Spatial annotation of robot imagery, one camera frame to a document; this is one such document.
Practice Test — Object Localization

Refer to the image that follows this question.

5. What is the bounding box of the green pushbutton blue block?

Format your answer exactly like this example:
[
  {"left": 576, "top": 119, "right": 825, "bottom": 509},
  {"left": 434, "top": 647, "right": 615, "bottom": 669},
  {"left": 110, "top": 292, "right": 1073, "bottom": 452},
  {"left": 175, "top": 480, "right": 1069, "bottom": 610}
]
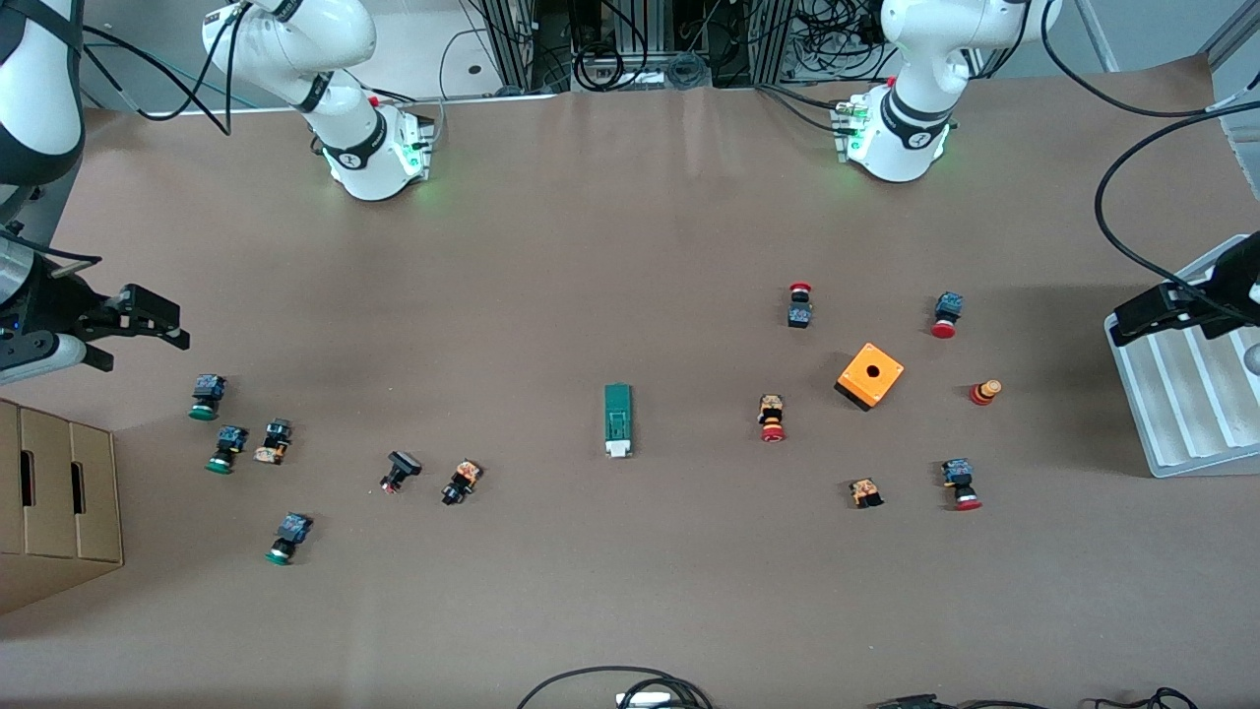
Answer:
[
  {"left": 189, "top": 374, "right": 228, "bottom": 422},
  {"left": 265, "top": 512, "right": 314, "bottom": 567},
  {"left": 206, "top": 424, "right": 249, "bottom": 476}
]

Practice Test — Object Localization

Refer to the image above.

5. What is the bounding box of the white ribbed tray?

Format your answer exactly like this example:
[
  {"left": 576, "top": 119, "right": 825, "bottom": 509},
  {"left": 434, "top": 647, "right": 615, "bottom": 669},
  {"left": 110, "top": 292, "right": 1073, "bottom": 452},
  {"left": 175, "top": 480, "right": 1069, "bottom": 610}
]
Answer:
[{"left": 1104, "top": 234, "right": 1260, "bottom": 480}]

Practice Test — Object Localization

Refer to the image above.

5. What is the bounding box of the large slotted cardboard box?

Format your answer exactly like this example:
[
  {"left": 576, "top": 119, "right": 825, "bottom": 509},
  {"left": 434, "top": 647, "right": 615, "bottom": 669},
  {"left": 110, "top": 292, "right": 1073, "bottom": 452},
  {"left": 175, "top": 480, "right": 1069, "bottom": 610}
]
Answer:
[{"left": 0, "top": 399, "right": 125, "bottom": 616}]

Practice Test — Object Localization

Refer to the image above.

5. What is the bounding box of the aluminium equipment rack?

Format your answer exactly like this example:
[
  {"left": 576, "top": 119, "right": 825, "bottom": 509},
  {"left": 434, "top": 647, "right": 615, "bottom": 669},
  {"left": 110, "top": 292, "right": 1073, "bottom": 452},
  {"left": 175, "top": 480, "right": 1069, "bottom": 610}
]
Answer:
[{"left": 482, "top": 0, "right": 803, "bottom": 92}]

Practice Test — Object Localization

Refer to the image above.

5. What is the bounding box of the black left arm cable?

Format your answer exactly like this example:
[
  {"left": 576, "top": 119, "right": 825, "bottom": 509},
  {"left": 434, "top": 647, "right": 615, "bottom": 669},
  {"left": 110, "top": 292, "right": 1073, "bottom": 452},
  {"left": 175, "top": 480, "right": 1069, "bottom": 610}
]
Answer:
[{"left": 1096, "top": 98, "right": 1260, "bottom": 326}]

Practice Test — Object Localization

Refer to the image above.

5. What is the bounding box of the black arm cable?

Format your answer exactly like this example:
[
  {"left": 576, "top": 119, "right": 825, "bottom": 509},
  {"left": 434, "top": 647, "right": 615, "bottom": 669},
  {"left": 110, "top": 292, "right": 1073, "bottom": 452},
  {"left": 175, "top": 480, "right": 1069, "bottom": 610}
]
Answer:
[
  {"left": 1096, "top": 98, "right": 1260, "bottom": 326},
  {"left": 81, "top": 5, "right": 252, "bottom": 137}
]

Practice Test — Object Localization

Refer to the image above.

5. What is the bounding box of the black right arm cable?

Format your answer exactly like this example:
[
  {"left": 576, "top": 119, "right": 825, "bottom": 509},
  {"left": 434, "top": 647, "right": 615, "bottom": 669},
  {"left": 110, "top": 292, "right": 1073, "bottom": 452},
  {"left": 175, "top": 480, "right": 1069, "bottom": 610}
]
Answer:
[{"left": 81, "top": 5, "right": 252, "bottom": 137}]

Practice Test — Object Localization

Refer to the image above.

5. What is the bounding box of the orange button enclosure box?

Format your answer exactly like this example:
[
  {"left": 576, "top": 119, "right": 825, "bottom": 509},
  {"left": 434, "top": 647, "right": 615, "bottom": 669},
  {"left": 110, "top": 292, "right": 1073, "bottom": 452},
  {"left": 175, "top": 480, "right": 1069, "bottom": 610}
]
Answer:
[{"left": 835, "top": 342, "right": 906, "bottom": 413}]

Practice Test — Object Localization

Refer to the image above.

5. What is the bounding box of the black pushbutton switch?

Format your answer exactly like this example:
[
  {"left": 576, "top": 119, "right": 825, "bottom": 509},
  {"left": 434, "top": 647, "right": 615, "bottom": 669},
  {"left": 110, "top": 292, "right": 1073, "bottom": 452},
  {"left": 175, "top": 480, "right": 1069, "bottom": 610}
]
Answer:
[{"left": 380, "top": 450, "right": 423, "bottom": 494}]

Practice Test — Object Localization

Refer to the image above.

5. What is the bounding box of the black knob switch orange block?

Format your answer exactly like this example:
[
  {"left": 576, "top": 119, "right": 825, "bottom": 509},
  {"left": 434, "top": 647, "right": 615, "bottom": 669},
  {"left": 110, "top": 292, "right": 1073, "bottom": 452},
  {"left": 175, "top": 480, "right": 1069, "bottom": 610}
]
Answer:
[{"left": 441, "top": 459, "right": 483, "bottom": 507}]

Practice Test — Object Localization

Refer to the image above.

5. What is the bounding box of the black cable tangle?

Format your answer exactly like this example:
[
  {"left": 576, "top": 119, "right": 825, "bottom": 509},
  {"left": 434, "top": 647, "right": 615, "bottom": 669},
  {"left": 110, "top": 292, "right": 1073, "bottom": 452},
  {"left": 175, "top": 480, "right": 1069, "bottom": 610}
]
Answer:
[{"left": 1093, "top": 687, "right": 1200, "bottom": 709}]

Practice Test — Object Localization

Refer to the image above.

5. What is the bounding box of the black looped cable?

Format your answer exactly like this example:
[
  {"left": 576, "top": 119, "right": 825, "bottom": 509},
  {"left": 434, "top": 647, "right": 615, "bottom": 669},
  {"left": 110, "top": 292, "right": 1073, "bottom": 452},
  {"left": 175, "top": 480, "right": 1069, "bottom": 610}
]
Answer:
[{"left": 516, "top": 666, "right": 714, "bottom": 709}]

